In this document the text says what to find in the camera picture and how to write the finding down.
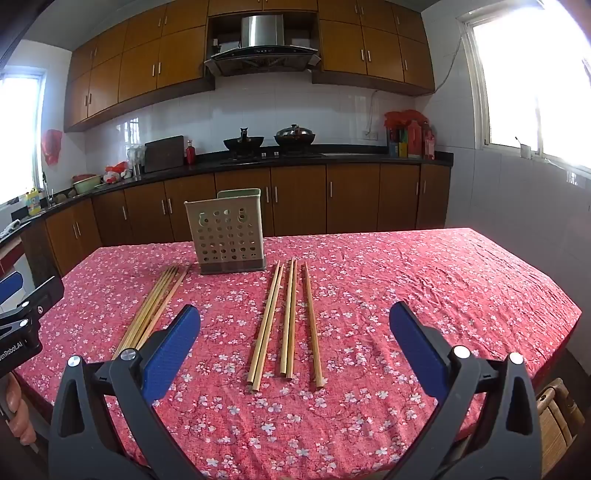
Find hanging red plastic bag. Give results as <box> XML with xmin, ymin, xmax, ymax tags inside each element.
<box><xmin>41</xmin><ymin>129</ymin><xmax>63</xmax><ymax>167</ymax></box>

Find red seasoning bottles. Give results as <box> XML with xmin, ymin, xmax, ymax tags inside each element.
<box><xmin>409</xmin><ymin>121</ymin><xmax>437</xmax><ymax>160</ymax></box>

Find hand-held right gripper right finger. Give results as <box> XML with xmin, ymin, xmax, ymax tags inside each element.
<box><xmin>388</xmin><ymin>302</ymin><xmax>543</xmax><ymax>480</ymax></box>

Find colourful seasoning box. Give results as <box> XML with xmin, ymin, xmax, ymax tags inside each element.
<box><xmin>387</xmin><ymin>128</ymin><xmax>410</xmax><ymax>158</ymax></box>

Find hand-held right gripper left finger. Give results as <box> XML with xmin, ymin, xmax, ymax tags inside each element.
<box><xmin>48</xmin><ymin>305</ymin><xmax>206</xmax><ymax>480</ymax></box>

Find black pot with lid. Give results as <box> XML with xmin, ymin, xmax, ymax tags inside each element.
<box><xmin>274</xmin><ymin>124</ymin><xmax>317</xmax><ymax>147</ymax></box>

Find row of wooden wall cabinets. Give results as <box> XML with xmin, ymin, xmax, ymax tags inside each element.
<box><xmin>64</xmin><ymin>0</ymin><xmax>436</xmax><ymax>133</ymax></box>

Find wooden chopstick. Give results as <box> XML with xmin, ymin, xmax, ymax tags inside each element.
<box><xmin>285</xmin><ymin>259</ymin><xmax>298</xmax><ymax>380</ymax></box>
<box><xmin>246</xmin><ymin>261</ymin><xmax>281</xmax><ymax>384</ymax></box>
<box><xmin>300</xmin><ymin>262</ymin><xmax>325</xmax><ymax>388</ymax></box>
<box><xmin>117</xmin><ymin>266</ymin><xmax>177</xmax><ymax>358</ymax></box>
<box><xmin>252</xmin><ymin>264</ymin><xmax>286</xmax><ymax>394</ymax></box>
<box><xmin>122</xmin><ymin>265</ymin><xmax>182</xmax><ymax>354</ymax></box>
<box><xmin>279</xmin><ymin>260</ymin><xmax>293</xmax><ymax>374</ymax></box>
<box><xmin>139</xmin><ymin>264</ymin><xmax>193</xmax><ymax>346</ymax></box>
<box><xmin>112</xmin><ymin>267</ymin><xmax>172</xmax><ymax>360</ymax></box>
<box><xmin>131</xmin><ymin>265</ymin><xmax>186</xmax><ymax>349</ymax></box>

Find person's left hand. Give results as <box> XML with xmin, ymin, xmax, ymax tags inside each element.
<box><xmin>0</xmin><ymin>369</ymin><xmax>37</xmax><ymax>445</ymax></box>

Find large bright window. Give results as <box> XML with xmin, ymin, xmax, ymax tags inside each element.
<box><xmin>457</xmin><ymin>0</ymin><xmax>591</xmax><ymax>178</ymax></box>

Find row of wooden base cabinets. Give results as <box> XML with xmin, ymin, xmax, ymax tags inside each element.
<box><xmin>21</xmin><ymin>164</ymin><xmax>451</xmax><ymax>278</ymax></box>

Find perforated beige chopstick holder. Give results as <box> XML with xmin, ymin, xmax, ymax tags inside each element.
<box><xmin>185</xmin><ymin>187</ymin><xmax>267</xmax><ymax>276</ymax></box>

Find black wok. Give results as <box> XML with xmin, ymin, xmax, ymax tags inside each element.
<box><xmin>224</xmin><ymin>128</ymin><xmax>266</xmax><ymax>152</ymax></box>

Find red floral tablecloth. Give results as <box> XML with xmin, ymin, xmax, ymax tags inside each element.
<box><xmin>14</xmin><ymin>227</ymin><xmax>583</xmax><ymax>480</ymax></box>

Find shiny metal containers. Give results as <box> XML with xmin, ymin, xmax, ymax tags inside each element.
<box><xmin>127</xmin><ymin>145</ymin><xmax>147</xmax><ymax>178</ymax></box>

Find steel range hood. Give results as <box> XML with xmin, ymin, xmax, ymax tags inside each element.
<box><xmin>204</xmin><ymin>15</ymin><xmax>321</xmax><ymax>77</ymax></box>

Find dark wooden cutting board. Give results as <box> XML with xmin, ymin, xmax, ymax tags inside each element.
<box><xmin>144</xmin><ymin>135</ymin><xmax>186</xmax><ymax>173</ymax></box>

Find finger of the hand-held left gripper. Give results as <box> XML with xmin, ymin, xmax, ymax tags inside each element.
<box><xmin>0</xmin><ymin>271</ymin><xmax>24</xmax><ymax>306</ymax></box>

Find small kitchen window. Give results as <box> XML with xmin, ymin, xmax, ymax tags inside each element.
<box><xmin>0</xmin><ymin>69</ymin><xmax>47</xmax><ymax>206</ymax></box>

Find green basin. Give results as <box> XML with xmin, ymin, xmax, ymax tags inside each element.
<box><xmin>71</xmin><ymin>174</ymin><xmax>103</xmax><ymax>195</ymax></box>

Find thin wall cable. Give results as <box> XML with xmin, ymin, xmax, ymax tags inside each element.
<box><xmin>368</xmin><ymin>28</ymin><xmax>469</xmax><ymax>134</ymax></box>

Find black gas stove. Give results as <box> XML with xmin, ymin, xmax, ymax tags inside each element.
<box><xmin>222</xmin><ymin>150</ymin><xmax>324</xmax><ymax>165</ymax></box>

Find wicker stool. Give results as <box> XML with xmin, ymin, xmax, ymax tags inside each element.
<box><xmin>536</xmin><ymin>377</ymin><xmax>586</xmax><ymax>462</ymax></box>

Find red white plastic bag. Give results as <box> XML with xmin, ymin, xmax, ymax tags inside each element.
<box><xmin>102</xmin><ymin>161</ymin><xmax>134</xmax><ymax>184</ymax></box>

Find black countertop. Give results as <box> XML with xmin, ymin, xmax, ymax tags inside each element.
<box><xmin>0</xmin><ymin>151</ymin><xmax>454</xmax><ymax>241</ymax></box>

